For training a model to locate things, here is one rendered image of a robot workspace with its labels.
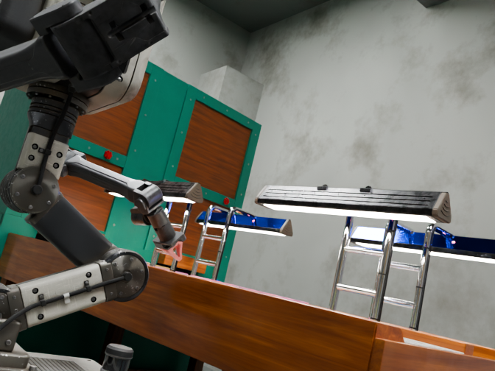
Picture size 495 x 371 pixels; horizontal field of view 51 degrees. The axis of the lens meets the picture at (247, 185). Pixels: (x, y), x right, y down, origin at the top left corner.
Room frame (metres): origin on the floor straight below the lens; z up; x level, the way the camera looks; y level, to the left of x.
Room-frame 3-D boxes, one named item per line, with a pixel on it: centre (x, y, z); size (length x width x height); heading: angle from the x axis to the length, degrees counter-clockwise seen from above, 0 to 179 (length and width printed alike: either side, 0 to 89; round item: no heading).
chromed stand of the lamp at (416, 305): (1.79, -0.63, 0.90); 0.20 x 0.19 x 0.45; 44
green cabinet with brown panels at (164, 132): (2.92, 0.68, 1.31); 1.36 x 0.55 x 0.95; 134
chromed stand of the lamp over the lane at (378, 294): (1.52, -0.34, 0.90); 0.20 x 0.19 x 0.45; 44
